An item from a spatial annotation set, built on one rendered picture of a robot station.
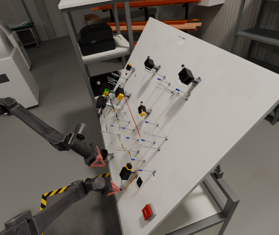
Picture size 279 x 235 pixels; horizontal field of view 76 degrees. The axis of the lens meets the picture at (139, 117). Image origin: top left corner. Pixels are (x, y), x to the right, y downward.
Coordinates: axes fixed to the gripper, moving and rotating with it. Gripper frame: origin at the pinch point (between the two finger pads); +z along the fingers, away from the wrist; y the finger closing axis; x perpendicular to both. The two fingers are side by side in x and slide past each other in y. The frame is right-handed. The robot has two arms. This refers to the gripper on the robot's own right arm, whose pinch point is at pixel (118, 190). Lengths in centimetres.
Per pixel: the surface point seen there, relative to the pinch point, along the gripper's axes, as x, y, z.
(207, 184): -24, -6, 57
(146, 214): -9.2, -23.1, 2.3
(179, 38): -88, 22, -8
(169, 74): -69, 15, -4
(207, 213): -13, -21, 50
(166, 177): -28.3, -20.0, 2.7
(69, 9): -71, 83, -60
